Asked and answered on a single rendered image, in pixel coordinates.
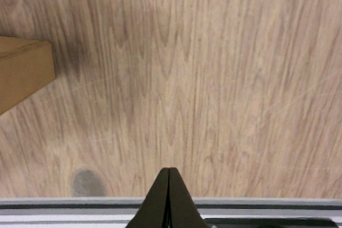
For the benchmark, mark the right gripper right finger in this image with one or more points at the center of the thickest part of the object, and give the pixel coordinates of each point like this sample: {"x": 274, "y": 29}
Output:
{"x": 182, "y": 210}

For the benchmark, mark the grey aluminium extrusion rail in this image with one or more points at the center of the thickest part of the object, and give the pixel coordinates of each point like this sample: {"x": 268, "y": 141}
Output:
{"x": 117, "y": 213}

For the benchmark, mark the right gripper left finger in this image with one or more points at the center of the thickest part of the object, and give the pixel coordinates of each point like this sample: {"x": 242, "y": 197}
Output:
{"x": 154, "y": 210}

